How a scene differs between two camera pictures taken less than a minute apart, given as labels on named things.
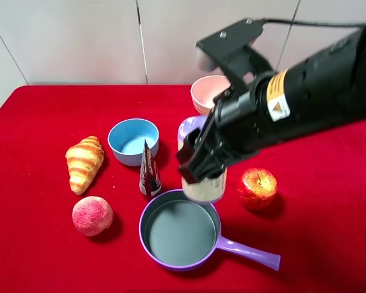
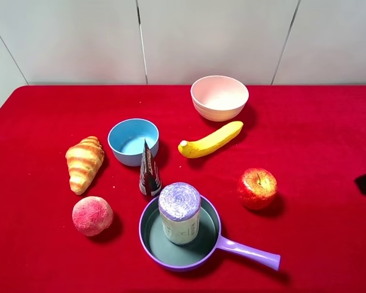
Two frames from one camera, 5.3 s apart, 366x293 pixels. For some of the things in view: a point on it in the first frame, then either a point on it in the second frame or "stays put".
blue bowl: [126, 138] stays put
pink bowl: [204, 90] stays put
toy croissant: [84, 160] stays put
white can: [210, 189] → [180, 206]
